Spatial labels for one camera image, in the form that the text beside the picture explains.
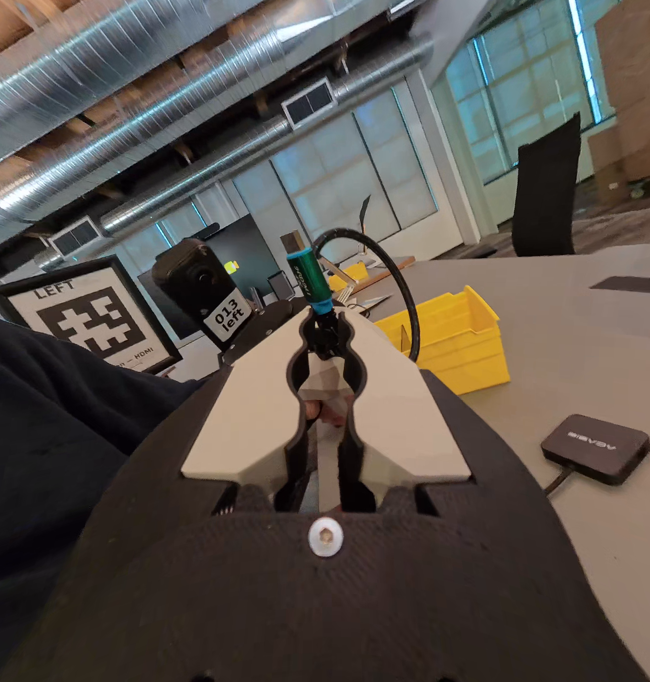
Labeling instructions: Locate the black adapter hub with cable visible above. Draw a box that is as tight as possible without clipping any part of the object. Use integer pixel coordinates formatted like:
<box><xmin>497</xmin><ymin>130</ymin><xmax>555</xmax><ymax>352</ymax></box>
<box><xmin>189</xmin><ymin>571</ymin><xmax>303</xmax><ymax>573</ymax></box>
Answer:
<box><xmin>538</xmin><ymin>414</ymin><xmax>650</xmax><ymax>498</ymax></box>

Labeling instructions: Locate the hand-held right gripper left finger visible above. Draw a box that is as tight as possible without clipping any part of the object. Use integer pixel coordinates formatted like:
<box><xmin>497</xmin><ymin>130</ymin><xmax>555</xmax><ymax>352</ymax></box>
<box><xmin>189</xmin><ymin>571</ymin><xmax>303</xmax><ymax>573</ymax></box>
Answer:
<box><xmin>182</xmin><ymin>309</ymin><xmax>318</xmax><ymax>480</ymax></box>

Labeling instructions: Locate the cardboard box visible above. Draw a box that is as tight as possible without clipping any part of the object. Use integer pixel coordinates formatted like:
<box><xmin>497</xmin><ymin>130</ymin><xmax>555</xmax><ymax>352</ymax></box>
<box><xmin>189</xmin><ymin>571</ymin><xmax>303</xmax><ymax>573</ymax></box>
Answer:
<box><xmin>585</xmin><ymin>0</ymin><xmax>650</xmax><ymax>205</ymax></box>

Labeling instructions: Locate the black chair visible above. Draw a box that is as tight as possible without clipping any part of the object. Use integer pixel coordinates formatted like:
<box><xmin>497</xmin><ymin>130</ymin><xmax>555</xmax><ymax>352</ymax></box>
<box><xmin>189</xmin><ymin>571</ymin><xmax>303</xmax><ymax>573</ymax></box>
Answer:
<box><xmin>511</xmin><ymin>112</ymin><xmax>584</xmax><ymax>258</ymax></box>

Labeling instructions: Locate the yellow plastic bin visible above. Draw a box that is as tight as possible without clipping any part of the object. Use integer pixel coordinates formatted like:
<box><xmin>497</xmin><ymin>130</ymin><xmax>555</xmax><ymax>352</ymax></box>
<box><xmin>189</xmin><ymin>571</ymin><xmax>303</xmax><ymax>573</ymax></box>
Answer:
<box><xmin>371</xmin><ymin>285</ymin><xmax>511</xmax><ymax>396</ymax></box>

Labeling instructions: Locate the person's left forearm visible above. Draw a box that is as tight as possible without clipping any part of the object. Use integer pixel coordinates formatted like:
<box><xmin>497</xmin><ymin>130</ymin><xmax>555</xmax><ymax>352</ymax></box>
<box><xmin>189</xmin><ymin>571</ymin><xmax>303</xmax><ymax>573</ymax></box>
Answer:
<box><xmin>0</xmin><ymin>316</ymin><xmax>204</xmax><ymax>645</ymax></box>

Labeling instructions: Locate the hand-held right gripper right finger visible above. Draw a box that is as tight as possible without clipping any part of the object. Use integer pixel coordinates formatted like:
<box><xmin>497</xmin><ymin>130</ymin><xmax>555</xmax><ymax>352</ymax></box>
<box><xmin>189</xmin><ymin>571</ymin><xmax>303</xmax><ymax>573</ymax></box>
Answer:
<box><xmin>334</xmin><ymin>318</ymin><xmax>471</xmax><ymax>487</ymax></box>

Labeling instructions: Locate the round metal ventilation duct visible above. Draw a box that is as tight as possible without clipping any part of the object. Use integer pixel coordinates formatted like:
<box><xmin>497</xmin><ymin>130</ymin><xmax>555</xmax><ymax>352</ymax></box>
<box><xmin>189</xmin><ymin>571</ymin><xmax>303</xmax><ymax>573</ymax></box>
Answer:
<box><xmin>0</xmin><ymin>0</ymin><xmax>272</xmax><ymax>171</ymax></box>
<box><xmin>36</xmin><ymin>38</ymin><xmax>434</xmax><ymax>269</ymax></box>
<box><xmin>0</xmin><ymin>0</ymin><xmax>411</xmax><ymax>227</ymax></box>

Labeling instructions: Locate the green plug braided hdmi cable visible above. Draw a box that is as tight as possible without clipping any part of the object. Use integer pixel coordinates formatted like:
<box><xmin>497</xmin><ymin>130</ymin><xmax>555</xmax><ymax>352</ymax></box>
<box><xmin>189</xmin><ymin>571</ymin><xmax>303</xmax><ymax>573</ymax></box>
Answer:
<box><xmin>280</xmin><ymin>226</ymin><xmax>423</xmax><ymax>365</ymax></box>

